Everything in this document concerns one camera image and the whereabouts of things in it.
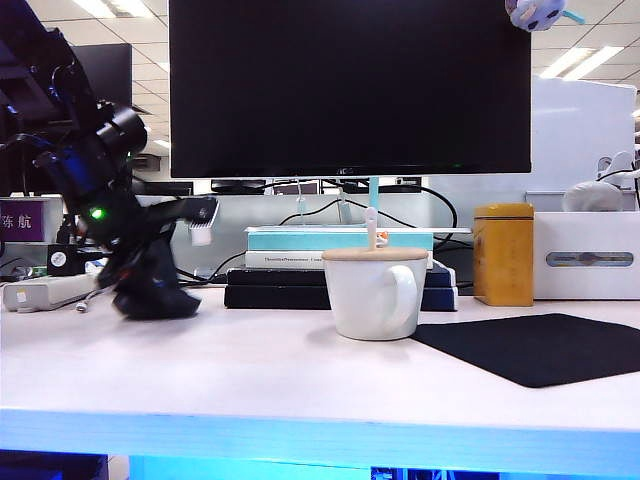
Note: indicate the large black monitor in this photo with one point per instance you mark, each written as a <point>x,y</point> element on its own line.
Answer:
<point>350,90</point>

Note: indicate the spoon with orange ornament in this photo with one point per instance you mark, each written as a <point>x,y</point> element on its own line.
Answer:
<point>371,225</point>

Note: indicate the white spine book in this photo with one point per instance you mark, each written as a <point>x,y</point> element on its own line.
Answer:
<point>280,260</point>

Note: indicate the distant black monitor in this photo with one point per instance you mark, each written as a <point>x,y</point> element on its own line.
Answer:
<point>237,186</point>
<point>170,189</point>

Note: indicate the wooden mug lid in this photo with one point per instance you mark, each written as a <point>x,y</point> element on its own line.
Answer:
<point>375,254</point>

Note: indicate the dark navy book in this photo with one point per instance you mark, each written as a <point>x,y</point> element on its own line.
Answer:
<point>275,277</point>
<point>275,298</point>

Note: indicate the yellow metal tin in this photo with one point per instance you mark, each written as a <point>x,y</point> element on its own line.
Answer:
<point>502,255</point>

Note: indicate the lilac plush toy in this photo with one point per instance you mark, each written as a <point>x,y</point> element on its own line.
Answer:
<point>537,12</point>

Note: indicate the white power strip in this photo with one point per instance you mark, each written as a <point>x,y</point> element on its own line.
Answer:
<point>40,295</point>

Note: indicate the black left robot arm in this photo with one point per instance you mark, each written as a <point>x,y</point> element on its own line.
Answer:
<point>45,75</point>

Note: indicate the teal cover book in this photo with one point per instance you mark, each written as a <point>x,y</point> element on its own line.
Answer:
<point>300,242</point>

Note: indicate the ceiling light panel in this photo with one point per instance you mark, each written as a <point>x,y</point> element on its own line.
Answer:
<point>115,7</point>
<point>582,62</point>

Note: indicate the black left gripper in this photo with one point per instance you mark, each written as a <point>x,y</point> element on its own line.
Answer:
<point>120,225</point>

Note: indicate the purple name sign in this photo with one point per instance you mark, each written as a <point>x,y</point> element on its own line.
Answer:
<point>22,220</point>

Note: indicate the white ceramic mug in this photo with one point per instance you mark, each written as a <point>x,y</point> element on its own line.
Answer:
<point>360,300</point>

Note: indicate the white board panel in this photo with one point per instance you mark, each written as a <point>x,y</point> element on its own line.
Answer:
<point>575,130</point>

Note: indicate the black cube adapter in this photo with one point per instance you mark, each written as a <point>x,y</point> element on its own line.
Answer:
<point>65,260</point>

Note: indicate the black mouse pad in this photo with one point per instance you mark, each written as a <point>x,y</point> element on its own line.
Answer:
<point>540,350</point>

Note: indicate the white tissue box organizer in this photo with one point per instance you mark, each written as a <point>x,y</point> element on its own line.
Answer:
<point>585,235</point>

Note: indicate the teal monitor stand neck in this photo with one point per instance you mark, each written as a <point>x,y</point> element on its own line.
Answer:
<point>374,192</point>

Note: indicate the smaller black monitor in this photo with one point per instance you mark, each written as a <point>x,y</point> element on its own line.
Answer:
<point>112,70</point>

